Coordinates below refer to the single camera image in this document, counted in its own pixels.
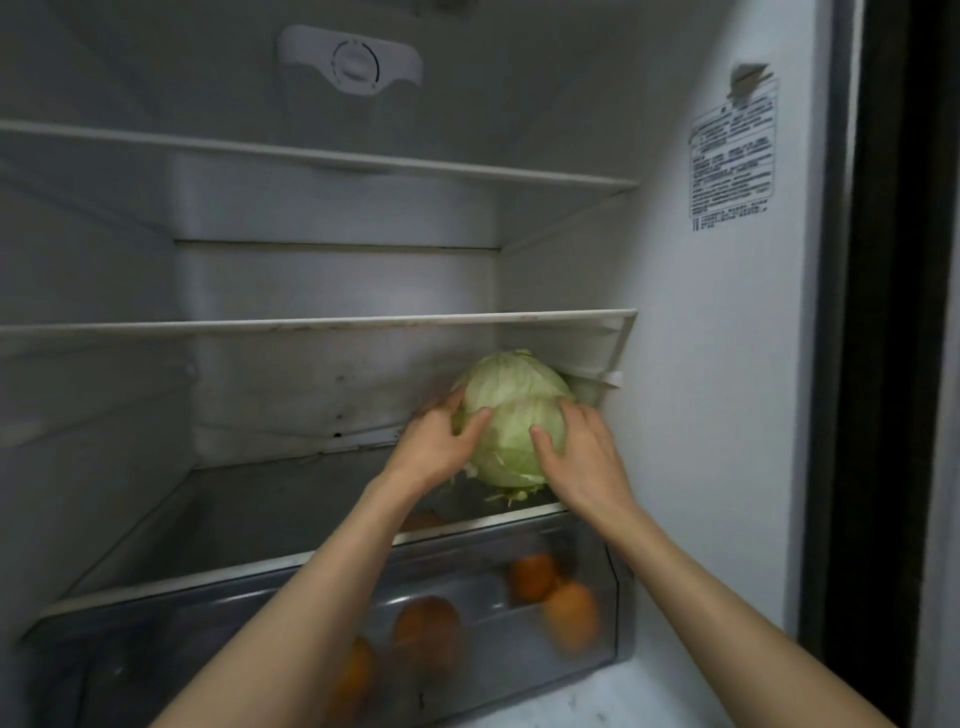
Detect person's right hand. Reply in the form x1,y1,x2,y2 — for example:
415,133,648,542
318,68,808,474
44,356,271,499
529,401,644,532

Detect person's left hand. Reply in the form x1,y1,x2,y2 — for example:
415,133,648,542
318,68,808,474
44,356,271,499
377,386,495,500

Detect green cabbage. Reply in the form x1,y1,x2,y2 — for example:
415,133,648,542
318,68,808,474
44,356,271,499
449,348,579,504

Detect clear crisper drawer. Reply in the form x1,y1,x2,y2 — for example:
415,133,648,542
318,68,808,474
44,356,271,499
18,517,637,728

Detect silver pink refrigerator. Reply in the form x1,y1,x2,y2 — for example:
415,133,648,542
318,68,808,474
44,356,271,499
0,0,960,728

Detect person's right forearm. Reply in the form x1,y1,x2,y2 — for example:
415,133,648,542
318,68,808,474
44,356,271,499
598,503,901,728

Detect person's left forearm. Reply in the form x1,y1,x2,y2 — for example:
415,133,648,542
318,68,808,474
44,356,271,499
149,476,435,728

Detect printed label sticker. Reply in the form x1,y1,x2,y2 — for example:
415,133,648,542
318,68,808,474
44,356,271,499
689,63,780,230

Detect white temperature control dial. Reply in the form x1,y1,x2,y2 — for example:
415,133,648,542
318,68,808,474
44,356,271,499
277,24,425,97

